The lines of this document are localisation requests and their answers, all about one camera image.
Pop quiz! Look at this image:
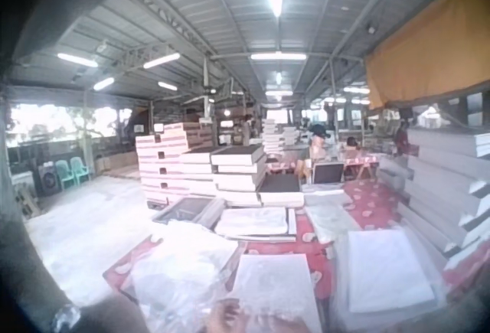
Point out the person's right hand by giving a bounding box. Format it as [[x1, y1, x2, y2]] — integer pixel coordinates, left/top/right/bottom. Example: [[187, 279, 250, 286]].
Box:
[[247, 309, 307, 333]]

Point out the person's left hand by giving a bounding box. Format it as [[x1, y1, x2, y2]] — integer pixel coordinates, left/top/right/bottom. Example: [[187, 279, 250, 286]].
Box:
[[209, 297, 247, 333]]

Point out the white sheet packet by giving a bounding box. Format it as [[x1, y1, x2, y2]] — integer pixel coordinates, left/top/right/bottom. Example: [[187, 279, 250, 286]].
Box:
[[230, 253, 323, 333]]

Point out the heap of clear plastic bags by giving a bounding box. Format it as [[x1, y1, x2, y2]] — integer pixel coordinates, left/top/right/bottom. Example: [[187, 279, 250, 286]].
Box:
[[127, 220, 250, 333]]

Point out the flat white wrapped packet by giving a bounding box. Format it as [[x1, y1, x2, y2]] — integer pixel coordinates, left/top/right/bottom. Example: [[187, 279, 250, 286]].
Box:
[[213, 206, 298, 237]]

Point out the dark framed panel in plastic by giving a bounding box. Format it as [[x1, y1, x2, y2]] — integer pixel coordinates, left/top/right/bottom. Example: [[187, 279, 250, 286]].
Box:
[[152, 196, 227, 231]]

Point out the clear plastic wrapped packet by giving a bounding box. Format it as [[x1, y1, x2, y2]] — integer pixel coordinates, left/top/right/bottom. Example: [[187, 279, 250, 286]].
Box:
[[304, 201, 361, 245]]

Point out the large white sheet in plastic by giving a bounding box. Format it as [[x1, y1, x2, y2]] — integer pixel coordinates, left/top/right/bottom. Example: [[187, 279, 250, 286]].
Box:
[[345, 229, 436, 315]]

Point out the white box with dark top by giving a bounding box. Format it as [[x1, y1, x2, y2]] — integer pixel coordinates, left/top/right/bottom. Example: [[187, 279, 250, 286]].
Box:
[[258, 174, 306, 207]]

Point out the pallet stack of white boxes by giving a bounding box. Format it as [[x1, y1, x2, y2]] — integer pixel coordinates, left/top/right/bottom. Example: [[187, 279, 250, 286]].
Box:
[[136, 121, 269, 208]]

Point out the red patterned tablecloth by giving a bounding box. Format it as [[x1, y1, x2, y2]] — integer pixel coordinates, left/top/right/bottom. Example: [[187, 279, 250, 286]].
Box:
[[102, 178, 490, 311]]

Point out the upright dark framed panel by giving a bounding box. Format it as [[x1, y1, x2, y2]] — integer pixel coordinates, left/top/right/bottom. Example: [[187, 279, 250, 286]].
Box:
[[312, 162, 346, 185]]

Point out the silver wrist watch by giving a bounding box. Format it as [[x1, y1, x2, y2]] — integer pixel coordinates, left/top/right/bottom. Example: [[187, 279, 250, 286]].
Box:
[[51, 303, 82, 333]]

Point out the distant stack of white boxes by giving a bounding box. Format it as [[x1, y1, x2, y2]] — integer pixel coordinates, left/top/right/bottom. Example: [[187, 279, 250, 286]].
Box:
[[261, 118, 304, 155]]

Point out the distant table with red cloth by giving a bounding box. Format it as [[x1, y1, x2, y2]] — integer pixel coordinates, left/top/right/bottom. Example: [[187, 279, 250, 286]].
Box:
[[266, 154, 382, 175]]

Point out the green plastic chair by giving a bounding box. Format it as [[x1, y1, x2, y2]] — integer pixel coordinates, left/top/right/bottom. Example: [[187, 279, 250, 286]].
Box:
[[54, 159, 77, 191], [70, 156, 92, 185]]

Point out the tall stack of white boxes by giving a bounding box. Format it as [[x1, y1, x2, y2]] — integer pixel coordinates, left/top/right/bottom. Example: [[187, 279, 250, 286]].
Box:
[[377, 125, 490, 273]]

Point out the black speaker box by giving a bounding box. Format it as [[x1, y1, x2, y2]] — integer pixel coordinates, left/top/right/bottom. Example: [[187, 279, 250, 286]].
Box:
[[32, 164, 59, 197]]

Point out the wooden pallet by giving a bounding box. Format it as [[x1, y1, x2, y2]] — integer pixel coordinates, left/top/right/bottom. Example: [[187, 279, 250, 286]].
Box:
[[14, 188, 42, 218]]

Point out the orange hanging curtain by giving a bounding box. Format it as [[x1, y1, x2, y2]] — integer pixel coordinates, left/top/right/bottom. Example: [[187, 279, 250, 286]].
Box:
[[364, 0, 490, 111]]

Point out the white post with fan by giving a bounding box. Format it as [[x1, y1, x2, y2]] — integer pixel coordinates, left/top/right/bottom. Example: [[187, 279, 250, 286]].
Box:
[[198, 56, 225, 124]]

